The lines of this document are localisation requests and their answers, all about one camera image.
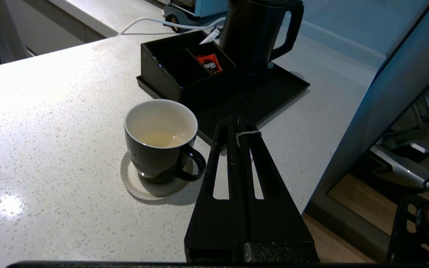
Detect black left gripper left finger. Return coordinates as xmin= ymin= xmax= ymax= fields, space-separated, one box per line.
xmin=184 ymin=115 xmax=248 ymax=263

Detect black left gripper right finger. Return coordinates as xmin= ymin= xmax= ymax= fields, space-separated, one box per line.
xmin=237 ymin=115 xmax=314 ymax=243

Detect pyramid tea bag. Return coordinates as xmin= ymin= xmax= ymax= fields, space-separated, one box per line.
xmin=236 ymin=129 xmax=262 ymax=148

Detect black electric kettle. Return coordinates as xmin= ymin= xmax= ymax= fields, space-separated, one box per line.
xmin=218 ymin=0 xmax=305 ymax=75

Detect black mug white inside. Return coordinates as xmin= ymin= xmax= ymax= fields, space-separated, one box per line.
xmin=124 ymin=99 xmax=207 ymax=185

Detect white round saucer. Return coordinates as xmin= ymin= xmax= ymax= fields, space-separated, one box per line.
xmin=120 ymin=151 xmax=200 ymax=201

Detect black rectangular serving tray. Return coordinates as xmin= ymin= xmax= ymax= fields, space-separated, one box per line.
xmin=136 ymin=61 xmax=311 ymax=147

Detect black metal stand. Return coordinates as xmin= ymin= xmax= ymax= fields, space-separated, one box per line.
xmin=386 ymin=194 xmax=429 ymax=263

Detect grey white floor device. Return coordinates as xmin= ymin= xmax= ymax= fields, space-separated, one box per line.
xmin=369 ymin=143 xmax=429 ymax=190

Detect red coffee sachet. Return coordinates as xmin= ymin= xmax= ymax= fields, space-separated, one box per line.
xmin=195 ymin=53 xmax=223 ymax=74

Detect black compartment sachet box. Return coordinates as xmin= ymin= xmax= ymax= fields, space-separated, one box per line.
xmin=140 ymin=31 xmax=237 ymax=103

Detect white paper sachet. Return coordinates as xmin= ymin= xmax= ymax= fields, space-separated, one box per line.
xmin=199 ymin=29 xmax=222 ymax=45

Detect grey kitchen base cabinet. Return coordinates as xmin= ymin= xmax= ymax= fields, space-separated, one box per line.
xmin=0 ymin=0 xmax=107 ymax=69

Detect white power cable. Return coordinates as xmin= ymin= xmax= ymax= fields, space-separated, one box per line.
xmin=118 ymin=16 xmax=227 ymax=36

